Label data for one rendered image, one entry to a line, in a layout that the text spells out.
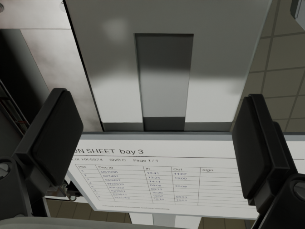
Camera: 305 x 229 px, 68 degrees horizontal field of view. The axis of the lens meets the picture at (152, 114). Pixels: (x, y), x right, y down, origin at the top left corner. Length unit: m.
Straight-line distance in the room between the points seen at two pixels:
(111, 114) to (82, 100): 0.12
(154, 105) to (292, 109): 1.52
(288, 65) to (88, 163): 1.29
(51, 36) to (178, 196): 0.19
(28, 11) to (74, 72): 0.08
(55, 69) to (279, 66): 1.25
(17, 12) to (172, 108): 0.13
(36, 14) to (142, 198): 0.19
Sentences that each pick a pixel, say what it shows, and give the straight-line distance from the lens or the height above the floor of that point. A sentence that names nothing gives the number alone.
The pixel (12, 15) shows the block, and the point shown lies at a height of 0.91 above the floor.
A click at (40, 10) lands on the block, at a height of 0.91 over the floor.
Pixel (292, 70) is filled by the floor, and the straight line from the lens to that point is 1.44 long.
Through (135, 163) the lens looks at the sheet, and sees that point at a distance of 0.19.
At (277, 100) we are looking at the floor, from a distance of 1.55.
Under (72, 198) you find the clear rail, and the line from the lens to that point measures 0.48.
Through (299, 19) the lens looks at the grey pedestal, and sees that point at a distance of 0.30.
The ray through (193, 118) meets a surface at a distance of 0.16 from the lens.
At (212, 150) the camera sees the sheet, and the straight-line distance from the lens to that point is 0.17.
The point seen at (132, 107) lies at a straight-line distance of 0.15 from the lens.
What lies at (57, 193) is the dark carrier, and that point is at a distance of 0.48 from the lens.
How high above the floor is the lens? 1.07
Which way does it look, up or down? 43 degrees down
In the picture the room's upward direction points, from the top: 172 degrees counter-clockwise
